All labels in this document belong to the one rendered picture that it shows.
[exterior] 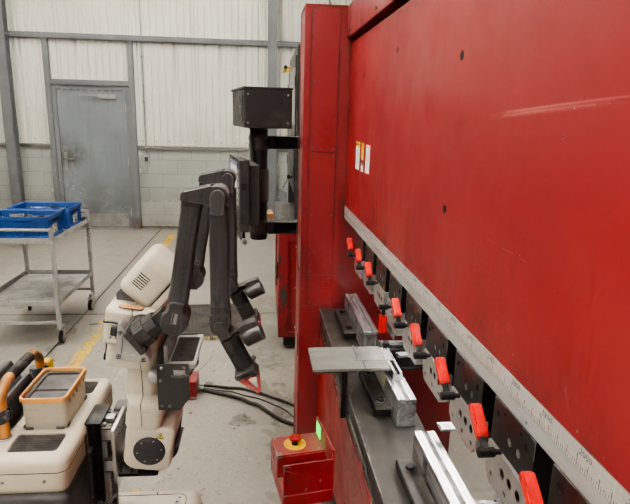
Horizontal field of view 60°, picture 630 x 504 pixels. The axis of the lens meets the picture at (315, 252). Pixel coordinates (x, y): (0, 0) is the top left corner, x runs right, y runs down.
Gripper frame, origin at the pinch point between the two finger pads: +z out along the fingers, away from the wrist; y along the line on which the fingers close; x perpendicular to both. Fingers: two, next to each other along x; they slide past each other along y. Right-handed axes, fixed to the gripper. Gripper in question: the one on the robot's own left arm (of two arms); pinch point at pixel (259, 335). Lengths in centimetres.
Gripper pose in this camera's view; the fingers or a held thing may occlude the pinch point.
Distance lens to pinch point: 214.4
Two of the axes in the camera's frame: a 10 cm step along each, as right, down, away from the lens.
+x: -9.0, 4.4, 0.3
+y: -0.9, -2.4, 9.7
